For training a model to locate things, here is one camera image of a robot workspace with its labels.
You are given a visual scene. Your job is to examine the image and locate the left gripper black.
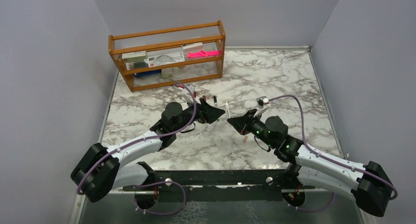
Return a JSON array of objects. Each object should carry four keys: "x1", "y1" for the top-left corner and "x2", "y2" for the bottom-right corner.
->
[{"x1": 173, "y1": 97, "x2": 225, "y2": 133}]

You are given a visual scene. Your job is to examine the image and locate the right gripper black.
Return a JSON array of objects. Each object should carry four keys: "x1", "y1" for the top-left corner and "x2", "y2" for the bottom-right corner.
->
[{"x1": 229, "y1": 108, "x2": 276, "y2": 148}]

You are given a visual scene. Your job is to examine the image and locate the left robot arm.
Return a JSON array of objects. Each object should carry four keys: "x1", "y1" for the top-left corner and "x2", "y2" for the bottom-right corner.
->
[{"x1": 70, "y1": 99, "x2": 225, "y2": 202}]

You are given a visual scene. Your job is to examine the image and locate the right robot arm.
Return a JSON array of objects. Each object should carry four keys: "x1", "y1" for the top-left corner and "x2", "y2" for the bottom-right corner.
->
[{"x1": 227, "y1": 109, "x2": 393, "y2": 217}]

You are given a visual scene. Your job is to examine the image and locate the small beige box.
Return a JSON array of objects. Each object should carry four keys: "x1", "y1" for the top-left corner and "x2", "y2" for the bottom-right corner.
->
[{"x1": 161, "y1": 68, "x2": 174, "y2": 78}]

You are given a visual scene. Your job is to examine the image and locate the pink plastic item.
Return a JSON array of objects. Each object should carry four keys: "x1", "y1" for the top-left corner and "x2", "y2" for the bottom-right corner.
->
[{"x1": 187, "y1": 50, "x2": 222, "y2": 58}]

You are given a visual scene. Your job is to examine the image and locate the wooden shelf rack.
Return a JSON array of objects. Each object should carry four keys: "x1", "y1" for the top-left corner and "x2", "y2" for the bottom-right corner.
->
[{"x1": 108, "y1": 20, "x2": 226, "y2": 92}]

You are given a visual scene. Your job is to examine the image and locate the white ruler card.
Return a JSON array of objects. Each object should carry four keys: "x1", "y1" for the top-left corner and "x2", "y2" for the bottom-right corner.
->
[{"x1": 144, "y1": 52, "x2": 185, "y2": 67}]

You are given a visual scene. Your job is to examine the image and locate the blue box lower shelf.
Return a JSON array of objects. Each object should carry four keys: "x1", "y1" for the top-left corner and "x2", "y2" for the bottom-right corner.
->
[{"x1": 133, "y1": 70, "x2": 161, "y2": 78}]

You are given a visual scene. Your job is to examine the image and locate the white green box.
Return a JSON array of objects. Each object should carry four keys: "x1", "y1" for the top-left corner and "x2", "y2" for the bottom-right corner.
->
[{"x1": 121, "y1": 50, "x2": 147, "y2": 63}]

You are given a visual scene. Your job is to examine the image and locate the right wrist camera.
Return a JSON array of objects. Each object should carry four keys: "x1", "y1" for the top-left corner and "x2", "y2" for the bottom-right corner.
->
[{"x1": 254, "y1": 96, "x2": 270, "y2": 117}]

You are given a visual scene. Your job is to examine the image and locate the black mounting rail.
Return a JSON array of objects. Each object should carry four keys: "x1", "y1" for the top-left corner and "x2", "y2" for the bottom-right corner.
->
[{"x1": 123, "y1": 169, "x2": 307, "y2": 202}]

